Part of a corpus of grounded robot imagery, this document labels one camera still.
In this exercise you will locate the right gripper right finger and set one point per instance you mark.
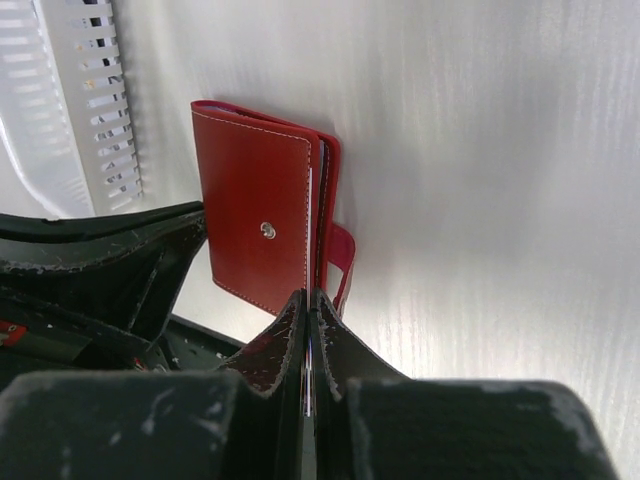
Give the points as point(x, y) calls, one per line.
point(372, 422)

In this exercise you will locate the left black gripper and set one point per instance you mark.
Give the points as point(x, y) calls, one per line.
point(94, 293)

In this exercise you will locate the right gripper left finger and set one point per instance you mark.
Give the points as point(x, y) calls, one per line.
point(242, 420)

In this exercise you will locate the red leather card holder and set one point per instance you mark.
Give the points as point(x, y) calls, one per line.
point(253, 170)

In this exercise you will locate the silver magnetic stripe card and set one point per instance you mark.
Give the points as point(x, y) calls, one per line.
point(308, 402)

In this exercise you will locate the white plastic basket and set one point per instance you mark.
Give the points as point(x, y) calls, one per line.
point(65, 118)

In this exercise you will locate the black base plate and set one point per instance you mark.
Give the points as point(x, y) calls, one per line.
point(187, 345)

